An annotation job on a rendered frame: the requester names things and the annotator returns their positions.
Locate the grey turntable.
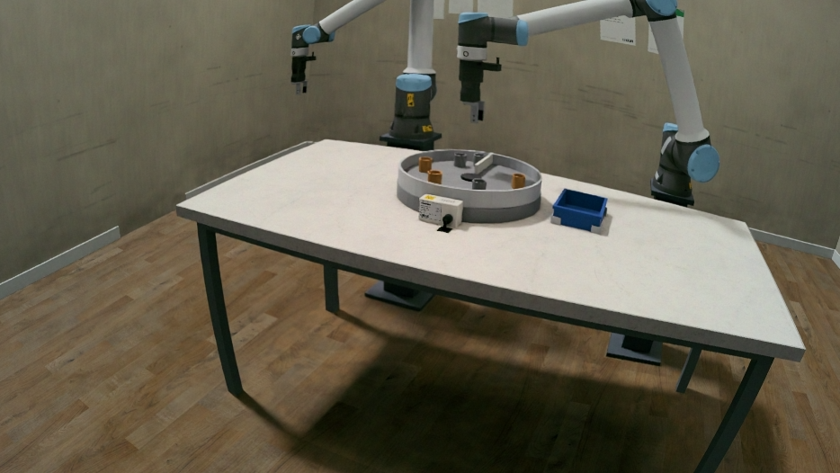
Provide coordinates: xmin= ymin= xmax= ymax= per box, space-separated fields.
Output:
xmin=396 ymin=148 xmax=544 ymax=225

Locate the white table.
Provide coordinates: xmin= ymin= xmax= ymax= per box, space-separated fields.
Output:
xmin=175 ymin=138 xmax=807 ymax=473

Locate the white control box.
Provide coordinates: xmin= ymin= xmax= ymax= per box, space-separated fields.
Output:
xmin=417 ymin=192 xmax=465 ymax=235

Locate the blue crate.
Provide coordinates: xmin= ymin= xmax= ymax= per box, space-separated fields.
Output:
xmin=550 ymin=189 xmax=610 ymax=232

